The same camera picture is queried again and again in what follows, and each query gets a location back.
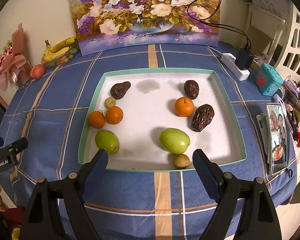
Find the small stemmed mandarin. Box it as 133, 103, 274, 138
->
88, 111, 106, 129

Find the green apple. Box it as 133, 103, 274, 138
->
159, 128, 191, 154
95, 130, 120, 154

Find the dark brown date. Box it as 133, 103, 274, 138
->
191, 104, 215, 132

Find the orange mandarin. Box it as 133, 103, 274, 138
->
174, 97, 194, 117
106, 106, 123, 125

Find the dark brown avocado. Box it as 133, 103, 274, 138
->
110, 81, 131, 100

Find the white tray teal rim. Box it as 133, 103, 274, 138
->
88, 68, 247, 171

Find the pink flower bouquet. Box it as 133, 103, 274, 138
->
0, 23, 27, 91

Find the red peach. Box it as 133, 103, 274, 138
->
30, 64, 45, 80

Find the clear fruit container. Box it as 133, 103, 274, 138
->
41, 46, 79, 68

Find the yellow banana bunch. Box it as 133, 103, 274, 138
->
45, 36, 78, 52

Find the clutter of small trinkets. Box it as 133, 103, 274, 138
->
277, 75, 300, 149

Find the teal toy box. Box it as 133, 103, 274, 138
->
255, 63, 283, 96

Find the black power adapter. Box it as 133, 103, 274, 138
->
235, 48, 255, 70

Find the white chair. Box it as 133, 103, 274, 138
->
245, 4, 300, 83

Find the floral painting canvas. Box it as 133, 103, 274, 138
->
70, 0, 219, 55

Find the photo frame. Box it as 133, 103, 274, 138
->
256, 103, 287, 175

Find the black cable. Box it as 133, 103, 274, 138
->
186, 0, 252, 52

